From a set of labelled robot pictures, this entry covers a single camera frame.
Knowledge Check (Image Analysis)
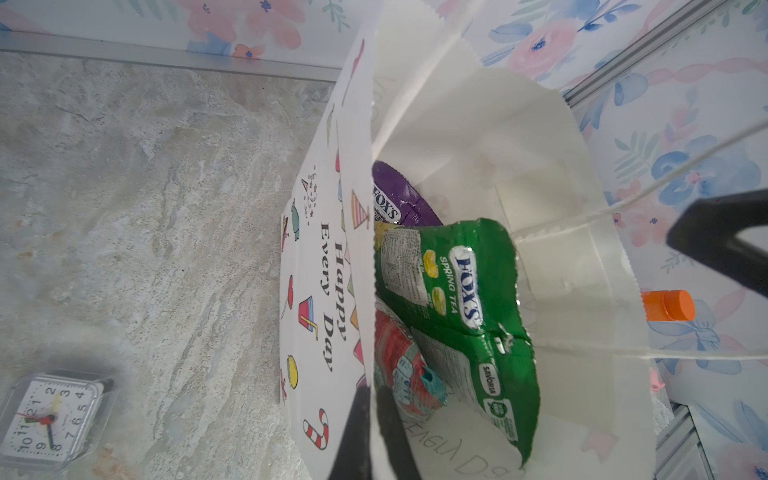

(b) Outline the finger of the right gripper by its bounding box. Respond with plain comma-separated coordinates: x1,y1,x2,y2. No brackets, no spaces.
666,189,767,297

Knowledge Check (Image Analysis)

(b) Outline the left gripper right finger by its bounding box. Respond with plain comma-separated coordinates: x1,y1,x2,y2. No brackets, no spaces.
376,387,421,479

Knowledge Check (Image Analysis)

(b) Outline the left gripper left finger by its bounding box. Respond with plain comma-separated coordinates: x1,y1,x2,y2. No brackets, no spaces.
328,387,371,480

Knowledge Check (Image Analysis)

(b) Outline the small white alarm clock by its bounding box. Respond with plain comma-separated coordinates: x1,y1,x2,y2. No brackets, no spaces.
1,370,117,472

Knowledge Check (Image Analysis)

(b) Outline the small pink toy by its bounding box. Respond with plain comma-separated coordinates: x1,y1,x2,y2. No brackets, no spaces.
650,367,665,394

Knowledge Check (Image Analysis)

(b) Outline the purple candy bag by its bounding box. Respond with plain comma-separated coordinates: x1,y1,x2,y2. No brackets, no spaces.
372,161,442,227

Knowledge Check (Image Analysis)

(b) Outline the green Fox's candy bag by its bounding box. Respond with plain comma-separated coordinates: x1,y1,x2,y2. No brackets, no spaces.
374,218,540,463

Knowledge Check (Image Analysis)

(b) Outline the green red Fox's bag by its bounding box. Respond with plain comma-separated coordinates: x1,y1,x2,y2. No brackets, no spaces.
374,300,447,422

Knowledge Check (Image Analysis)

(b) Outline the white paper gift bag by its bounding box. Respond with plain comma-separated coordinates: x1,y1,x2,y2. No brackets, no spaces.
278,0,768,480

